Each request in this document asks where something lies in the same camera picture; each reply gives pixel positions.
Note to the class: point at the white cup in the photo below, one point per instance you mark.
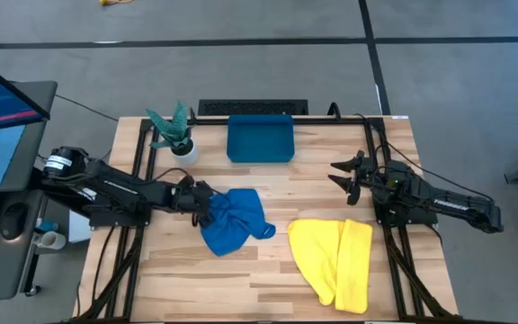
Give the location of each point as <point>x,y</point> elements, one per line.
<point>52,240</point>

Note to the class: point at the black computer mouse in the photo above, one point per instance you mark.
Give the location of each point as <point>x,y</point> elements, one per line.
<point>14,220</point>

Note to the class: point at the black metal table frame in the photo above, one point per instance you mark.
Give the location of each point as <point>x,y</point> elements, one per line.
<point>214,121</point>

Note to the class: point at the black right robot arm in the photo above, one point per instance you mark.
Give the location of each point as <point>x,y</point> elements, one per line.
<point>448,202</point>

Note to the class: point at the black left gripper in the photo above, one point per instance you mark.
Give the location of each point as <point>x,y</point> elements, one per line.
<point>191,198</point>

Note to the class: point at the green plant in white pot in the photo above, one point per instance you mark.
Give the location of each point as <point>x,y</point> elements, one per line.
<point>184,153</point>

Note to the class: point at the blue plastic basket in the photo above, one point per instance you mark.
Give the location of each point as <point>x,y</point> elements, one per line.
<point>259,139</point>

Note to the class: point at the black keyboard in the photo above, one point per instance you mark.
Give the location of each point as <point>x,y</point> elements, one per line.
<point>250,108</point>

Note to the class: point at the blue microfiber towel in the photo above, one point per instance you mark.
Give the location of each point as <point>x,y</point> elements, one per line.
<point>236,220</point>

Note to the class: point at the yellow microfiber towel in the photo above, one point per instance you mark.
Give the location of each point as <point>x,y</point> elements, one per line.
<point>331,261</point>

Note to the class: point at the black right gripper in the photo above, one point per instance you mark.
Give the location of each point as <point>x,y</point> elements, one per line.
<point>367,175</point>

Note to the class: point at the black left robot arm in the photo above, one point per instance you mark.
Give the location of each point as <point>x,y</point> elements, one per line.
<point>119,186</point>

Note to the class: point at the teal bottle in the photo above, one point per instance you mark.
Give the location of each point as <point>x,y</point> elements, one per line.
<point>48,225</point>

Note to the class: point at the white box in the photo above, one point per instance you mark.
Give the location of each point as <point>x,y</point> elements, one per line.
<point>79,229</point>

